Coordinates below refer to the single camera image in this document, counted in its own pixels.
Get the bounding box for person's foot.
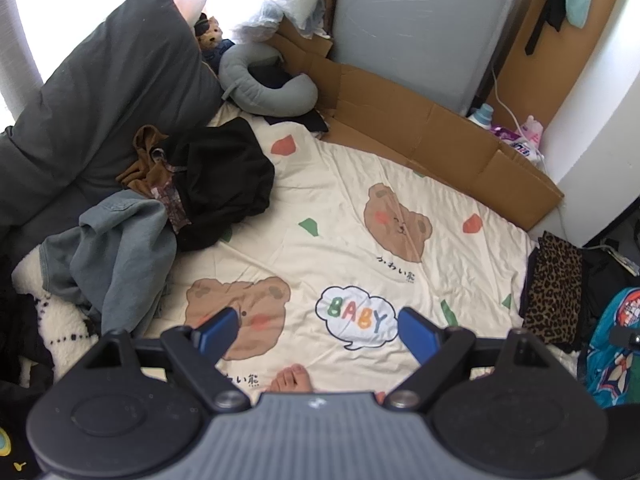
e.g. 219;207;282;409
270;364;315;395

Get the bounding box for white cable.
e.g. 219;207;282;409
490;62;531;131

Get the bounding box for white fleece blanket black diamonds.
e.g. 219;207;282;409
12;245;101;381

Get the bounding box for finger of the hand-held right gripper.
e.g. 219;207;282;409
607;327;640;349

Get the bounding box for grey plastic-wrapped appliance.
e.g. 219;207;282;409
330;0;526;116

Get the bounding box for grey neck pillow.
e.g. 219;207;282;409
218;42;319;113

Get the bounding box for blue denim jacket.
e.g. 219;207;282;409
40;190;183;336

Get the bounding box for cream bear-print bed sheet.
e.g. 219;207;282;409
135;115;581;396

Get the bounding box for dark grey pillow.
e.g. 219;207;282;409
0;0;226;256

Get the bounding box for brown garment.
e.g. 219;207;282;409
116;125;173;198

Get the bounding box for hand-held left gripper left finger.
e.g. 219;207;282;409
97;306;252;414

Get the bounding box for white bottle blue cap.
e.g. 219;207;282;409
467;104;496;128

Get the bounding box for brown teddy bear toy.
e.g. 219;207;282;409
194;12;236;53

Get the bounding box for large brown cardboard sheet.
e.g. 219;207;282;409
272;35;565;231

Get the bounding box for dark cloth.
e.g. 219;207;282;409
0;255;56;480

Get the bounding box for leopard print garment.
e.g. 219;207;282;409
520;232;586;348

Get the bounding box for purple refill pouch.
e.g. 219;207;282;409
492;115;546;156

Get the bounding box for blue printed bag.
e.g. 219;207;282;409
582;287;640;408

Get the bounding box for black clothes pile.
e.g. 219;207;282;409
580;245;632;321

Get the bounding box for white pillow in plastic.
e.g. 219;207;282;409
227;0;343;46

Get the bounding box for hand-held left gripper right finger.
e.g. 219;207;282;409
385;306;549;412

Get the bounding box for black hanging garment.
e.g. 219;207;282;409
525;0;576;58

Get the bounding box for small cardboard box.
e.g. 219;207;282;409
274;15;333;60

